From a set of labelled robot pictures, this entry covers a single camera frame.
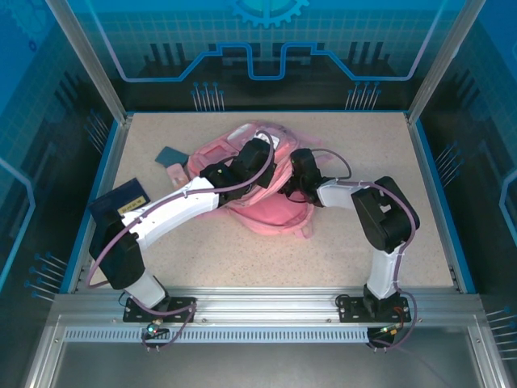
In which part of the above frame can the small grey-blue notebook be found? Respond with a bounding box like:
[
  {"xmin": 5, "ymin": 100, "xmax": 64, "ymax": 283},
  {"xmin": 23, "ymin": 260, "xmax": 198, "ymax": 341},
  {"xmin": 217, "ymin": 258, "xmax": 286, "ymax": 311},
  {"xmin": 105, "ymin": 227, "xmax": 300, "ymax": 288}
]
[{"xmin": 154, "ymin": 145, "xmax": 190, "ymax": 169}]

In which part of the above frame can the short purple looped cable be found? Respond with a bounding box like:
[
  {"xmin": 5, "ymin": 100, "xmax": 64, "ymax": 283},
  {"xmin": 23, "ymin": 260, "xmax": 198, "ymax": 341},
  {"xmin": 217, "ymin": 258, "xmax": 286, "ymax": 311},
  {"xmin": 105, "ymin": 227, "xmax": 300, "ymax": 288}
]
[
  {"xmin": 365, "ymin": 301, "xmax": 419, "ymax": 352},
  {"xmin": 137, "ymin": 302, "xmax": 199, "ymax": 355}
]

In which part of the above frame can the aluminium mounting rail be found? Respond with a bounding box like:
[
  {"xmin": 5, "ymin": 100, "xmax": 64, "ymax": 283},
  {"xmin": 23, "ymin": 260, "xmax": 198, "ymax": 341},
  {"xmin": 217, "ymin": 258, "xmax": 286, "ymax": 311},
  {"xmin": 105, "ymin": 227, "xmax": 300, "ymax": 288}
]
[{"xmin": 52, "ymin": 285, "xmax": 484, "ymax": 329}]

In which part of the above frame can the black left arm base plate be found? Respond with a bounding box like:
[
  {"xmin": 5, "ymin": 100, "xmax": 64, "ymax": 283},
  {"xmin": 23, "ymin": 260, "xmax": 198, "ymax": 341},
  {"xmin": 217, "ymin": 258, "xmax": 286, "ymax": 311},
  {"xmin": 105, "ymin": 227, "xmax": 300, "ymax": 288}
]
[{"xmin": 123, "ymin": 296, "xmax": 198, "ymax": 323}]

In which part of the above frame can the slotted grey cable duct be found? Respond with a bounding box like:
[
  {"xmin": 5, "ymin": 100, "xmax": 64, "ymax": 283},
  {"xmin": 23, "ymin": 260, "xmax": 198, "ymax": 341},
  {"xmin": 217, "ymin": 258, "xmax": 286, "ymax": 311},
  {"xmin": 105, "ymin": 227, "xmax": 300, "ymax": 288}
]
[{"xmin": 63, "ymin": 327, "xmax": 372, "ymax": 345}]

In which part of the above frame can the dark blue book yellow label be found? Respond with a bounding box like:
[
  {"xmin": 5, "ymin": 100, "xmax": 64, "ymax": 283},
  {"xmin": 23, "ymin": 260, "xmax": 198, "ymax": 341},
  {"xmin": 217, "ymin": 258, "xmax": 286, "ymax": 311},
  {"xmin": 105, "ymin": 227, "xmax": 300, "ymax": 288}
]
[{"xmin": 88, "ymin": 179, "xmax": 151, "ymax": 222}]

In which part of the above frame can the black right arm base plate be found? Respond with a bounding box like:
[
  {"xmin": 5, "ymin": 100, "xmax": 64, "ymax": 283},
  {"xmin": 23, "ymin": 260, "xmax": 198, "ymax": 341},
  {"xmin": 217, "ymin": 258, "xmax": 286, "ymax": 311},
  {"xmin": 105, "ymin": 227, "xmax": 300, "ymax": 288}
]
[{"xmin": 336, "ymin": 294, "xmax": 414, "ymax": 323}]

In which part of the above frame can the small pink case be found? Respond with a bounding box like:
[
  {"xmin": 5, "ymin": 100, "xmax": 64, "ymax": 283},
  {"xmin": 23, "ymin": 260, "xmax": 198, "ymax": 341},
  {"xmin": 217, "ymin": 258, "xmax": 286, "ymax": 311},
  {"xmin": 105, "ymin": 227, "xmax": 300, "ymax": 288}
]
[{"xmin": 166, "ymin": 162, "xmax": 191, "ymax": 188}]

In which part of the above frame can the pink student backpack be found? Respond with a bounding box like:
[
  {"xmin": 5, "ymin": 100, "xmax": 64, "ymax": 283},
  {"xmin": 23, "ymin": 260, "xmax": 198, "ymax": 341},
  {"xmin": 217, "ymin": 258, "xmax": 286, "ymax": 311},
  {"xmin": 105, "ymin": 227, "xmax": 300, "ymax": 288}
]
[{"xmin": 183, "ymin": 123, "xmax": 324, "ymax": 240}]

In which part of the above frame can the connector with green light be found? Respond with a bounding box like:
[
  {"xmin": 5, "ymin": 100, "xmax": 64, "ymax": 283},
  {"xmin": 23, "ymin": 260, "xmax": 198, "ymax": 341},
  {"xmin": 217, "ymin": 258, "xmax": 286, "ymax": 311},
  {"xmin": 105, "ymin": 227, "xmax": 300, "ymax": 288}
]
[
  {"xmin": 145, "ymin": 320, "xmax": 170, "ymax": 339},
  {"xmin": 377, "ymin": 323, "xmax": 406, "ymax": 339}
]

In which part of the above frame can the aluminium side rail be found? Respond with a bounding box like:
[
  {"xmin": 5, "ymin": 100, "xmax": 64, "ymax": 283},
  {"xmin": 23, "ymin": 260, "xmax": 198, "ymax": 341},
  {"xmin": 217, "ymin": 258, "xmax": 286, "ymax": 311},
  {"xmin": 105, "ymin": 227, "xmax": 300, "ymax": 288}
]
[
  {"xmin": 64, "ymin": 112, "xmax": 135, "ymax": 294},
  {"xmin": 403, "ymin": 112, "xmax": 477, "ymax": 294}
]

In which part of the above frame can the aluminium frame post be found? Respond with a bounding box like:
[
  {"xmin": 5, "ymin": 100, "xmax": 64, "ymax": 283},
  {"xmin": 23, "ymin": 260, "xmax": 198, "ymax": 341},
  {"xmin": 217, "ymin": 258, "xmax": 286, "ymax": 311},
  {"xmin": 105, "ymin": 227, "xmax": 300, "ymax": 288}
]
[
  {"xmin": 405, "ymin": 0, "xmax": 488, "ymax": 126},
  {"xmin": 44, "ymin": 0, "xmax": 135, "ymax": 127}
]

